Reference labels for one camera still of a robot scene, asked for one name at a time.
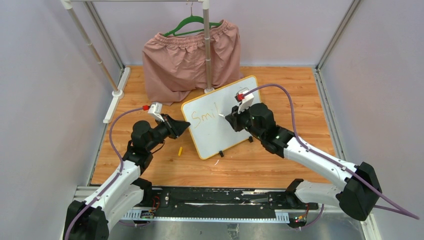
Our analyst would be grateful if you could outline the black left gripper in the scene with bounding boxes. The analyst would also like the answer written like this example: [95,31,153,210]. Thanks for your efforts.
[146,114,190,152]

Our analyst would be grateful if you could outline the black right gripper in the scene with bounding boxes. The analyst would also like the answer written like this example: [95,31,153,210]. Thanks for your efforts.
[226,102,265,141]

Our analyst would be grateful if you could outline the yellow framed whiteboard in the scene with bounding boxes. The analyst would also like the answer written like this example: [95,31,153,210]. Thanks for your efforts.
[181,75,259,160]

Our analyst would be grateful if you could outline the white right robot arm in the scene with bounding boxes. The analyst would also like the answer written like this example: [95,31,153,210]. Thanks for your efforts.
[224,103,382,221]

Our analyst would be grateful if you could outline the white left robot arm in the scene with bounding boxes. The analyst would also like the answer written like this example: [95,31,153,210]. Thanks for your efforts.
[62,113,191,240]

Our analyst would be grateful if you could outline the metal whiteboard stand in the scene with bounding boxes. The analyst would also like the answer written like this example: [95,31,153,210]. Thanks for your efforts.
[217,136,254,158]

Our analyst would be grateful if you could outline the pink shorts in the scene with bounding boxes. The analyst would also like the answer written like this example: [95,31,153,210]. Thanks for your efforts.
[142,20,243,106]

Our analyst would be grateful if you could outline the white clothes rack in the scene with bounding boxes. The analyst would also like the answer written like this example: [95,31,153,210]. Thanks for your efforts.
[60,0,214,124]

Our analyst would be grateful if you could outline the green clothes hanger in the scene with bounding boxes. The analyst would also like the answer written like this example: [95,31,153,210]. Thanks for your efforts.
[162,5,223,39]

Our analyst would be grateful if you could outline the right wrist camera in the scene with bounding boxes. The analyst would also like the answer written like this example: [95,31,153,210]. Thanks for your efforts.
[235,87,254,114]

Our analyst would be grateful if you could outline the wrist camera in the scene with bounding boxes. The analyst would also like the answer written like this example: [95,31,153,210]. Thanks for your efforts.
[148,101,165,122]
[235,87,254,114]

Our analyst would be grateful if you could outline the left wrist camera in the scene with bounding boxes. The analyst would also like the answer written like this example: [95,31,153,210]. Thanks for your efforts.
[148,101,165,122]

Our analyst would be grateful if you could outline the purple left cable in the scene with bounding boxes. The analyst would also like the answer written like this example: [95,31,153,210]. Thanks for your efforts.
[63,104,151,240]

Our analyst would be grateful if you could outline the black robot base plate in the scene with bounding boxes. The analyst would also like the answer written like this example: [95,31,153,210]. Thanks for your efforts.
[71,186,369,223]

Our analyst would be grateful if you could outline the aluminium cage frame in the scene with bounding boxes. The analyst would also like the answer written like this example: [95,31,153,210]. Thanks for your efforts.
[94,0,355,188]

